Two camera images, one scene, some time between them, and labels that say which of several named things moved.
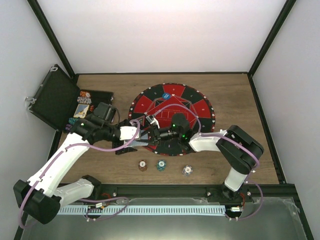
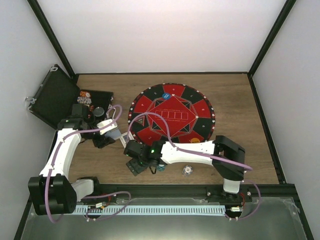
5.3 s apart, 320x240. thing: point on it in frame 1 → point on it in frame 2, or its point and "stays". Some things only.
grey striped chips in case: x=84 y=100 stays
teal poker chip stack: x=161 y=165 stays
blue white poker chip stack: x=187 y=170 stays
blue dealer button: x=166 y=96 stays
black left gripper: x=125 y=150 → x=103 y=142
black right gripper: x=154 y=134 → x=136 y=168
